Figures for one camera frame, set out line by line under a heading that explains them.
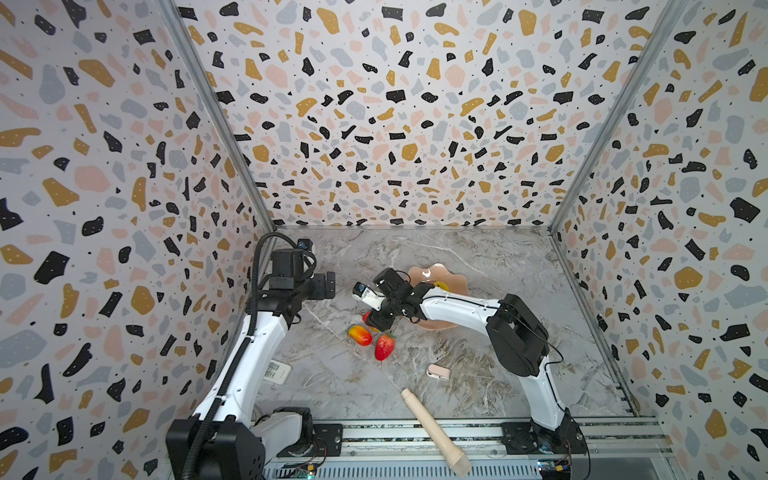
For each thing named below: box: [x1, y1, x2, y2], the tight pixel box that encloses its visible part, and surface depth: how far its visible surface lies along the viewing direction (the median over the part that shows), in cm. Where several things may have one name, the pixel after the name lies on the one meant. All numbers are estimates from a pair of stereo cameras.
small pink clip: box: [426, 364, 451, 380], surface depth 85 cm
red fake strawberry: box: [375, 334, 395, 362], surface depth 89 cm
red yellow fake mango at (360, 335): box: [348, 325, 373, 346], surface depth 91 cm
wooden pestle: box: [401, 388, 472, 478], surface depth 75 cm
